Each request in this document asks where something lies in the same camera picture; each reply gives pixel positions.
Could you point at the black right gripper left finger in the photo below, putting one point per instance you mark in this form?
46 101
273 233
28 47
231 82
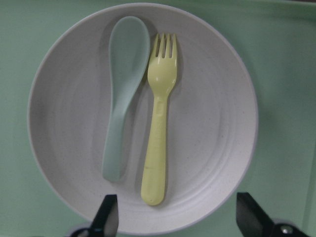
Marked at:
106 221

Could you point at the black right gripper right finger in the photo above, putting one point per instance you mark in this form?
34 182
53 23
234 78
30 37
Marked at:
253 221

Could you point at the white speckled round plate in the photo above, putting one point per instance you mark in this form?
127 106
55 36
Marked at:
212 121

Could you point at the yellow plastic fork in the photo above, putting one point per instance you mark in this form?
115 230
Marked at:
162 77

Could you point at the light green plastic spoon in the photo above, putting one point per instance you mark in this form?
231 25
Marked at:
129 49

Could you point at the light green plastic tray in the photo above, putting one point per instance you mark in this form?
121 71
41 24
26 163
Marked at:
276 40

